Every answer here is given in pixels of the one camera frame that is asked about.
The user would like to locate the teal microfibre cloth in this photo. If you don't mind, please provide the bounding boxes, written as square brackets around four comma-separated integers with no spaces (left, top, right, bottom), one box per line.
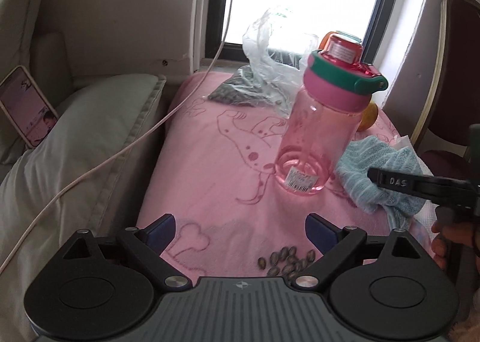
[334,136,425,230]

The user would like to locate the pink bottle with green handle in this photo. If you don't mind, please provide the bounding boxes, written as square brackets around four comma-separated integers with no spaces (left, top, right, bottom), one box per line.
[275,42,388,195]

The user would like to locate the right hand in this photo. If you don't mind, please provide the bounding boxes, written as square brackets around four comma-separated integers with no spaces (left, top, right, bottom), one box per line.
[431,219,479,270]

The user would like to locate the white paper towel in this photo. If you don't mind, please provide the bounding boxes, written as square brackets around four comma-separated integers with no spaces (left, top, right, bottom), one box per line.
[390,135,437,243]

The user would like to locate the pile of sunflower seeds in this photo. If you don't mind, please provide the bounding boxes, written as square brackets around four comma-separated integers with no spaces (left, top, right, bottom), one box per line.
[256,245,317,283]

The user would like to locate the dark red wooden chair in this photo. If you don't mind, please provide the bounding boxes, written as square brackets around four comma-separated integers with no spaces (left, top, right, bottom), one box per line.
[411,0,479,180]

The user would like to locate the beige pillow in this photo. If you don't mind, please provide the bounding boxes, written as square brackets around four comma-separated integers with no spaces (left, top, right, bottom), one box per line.
[1,74,166,341]

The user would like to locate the pink blanket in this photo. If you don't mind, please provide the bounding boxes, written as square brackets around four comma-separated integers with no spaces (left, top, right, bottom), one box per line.
[137,73,435,279]

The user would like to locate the red yellow apple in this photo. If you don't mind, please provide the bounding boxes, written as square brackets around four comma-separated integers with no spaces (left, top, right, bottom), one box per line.
[357,102,379,132]

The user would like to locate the smartphone with pink screen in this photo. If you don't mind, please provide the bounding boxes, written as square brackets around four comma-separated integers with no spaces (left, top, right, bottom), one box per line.
[1,65,59,149]

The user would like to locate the frosted bottle with mint lid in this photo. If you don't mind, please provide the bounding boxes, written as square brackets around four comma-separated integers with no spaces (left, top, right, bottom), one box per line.
[318,30,362,51]

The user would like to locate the clear plastic bag of seeds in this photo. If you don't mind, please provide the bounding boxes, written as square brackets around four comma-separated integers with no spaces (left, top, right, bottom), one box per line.
[208,11,319,118]

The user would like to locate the white cable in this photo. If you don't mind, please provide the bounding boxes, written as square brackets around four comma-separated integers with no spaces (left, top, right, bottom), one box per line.
[0,0,235,272]

